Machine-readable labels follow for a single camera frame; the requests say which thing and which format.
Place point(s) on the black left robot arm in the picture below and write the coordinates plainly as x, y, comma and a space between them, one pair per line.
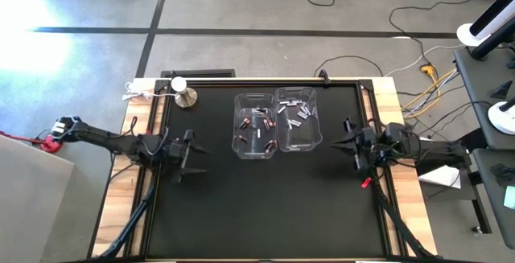
104, 138

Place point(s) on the small red tag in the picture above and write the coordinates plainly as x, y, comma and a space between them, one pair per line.
366, 182

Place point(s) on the black aluminium frame strut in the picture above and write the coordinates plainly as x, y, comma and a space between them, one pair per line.
396, 223
133, 219

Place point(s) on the black table clamp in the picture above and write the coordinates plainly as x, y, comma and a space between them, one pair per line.
325, 77

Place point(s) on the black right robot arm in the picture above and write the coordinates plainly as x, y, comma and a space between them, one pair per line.
426, 150

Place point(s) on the white paper sheet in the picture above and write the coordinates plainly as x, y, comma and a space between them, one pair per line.
440, 176

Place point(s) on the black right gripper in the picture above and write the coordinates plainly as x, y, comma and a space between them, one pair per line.
368, 150

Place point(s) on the clear plastic bin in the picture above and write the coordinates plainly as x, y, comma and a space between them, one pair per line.
299, 138
257, 152

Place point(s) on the grey table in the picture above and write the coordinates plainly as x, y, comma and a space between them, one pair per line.
32, 214

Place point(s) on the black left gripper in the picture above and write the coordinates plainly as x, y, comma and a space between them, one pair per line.
177, 154

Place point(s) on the white desk lamp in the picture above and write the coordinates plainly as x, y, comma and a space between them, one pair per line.
501, 120

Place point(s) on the grey desk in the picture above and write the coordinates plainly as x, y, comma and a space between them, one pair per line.
479, 94
495, 214

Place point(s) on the black floor vent grate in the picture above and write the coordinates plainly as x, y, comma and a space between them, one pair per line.
197, 73

